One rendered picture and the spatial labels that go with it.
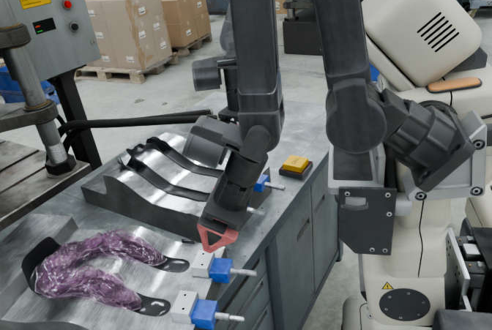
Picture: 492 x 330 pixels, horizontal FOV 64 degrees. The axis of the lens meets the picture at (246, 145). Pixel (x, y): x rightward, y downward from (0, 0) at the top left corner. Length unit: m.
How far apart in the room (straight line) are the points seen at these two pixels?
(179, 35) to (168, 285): 4.89
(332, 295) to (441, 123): 1.44
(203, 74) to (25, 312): 0.60
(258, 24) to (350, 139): 0.19
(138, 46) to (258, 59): 4.31
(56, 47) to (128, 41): 3.27
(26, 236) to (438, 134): 0.88
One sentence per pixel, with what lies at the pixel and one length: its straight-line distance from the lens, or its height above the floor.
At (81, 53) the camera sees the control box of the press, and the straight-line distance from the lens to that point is 1.69.
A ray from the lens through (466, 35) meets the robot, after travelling 0.68.
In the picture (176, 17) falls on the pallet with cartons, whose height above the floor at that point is 0.53.
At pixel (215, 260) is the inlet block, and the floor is 0.87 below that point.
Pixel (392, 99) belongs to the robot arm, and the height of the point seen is 1.26.
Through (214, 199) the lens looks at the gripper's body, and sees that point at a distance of 0.66.
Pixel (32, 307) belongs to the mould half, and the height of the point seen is 0.87.
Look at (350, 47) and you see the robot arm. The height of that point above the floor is 1.33.
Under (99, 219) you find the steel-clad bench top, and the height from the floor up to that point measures 0.80.
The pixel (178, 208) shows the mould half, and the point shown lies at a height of 0.89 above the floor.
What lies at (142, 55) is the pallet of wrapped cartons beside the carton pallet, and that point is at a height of 0.31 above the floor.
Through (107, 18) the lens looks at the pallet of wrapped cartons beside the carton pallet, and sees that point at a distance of 4.96.
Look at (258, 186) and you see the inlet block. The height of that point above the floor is 0.89.
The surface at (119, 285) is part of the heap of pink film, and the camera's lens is 0.85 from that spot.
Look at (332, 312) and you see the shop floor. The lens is 1.88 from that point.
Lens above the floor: 1.48
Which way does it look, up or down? 29 degrees down
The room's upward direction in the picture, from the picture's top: 7 degrees counter-clockwise
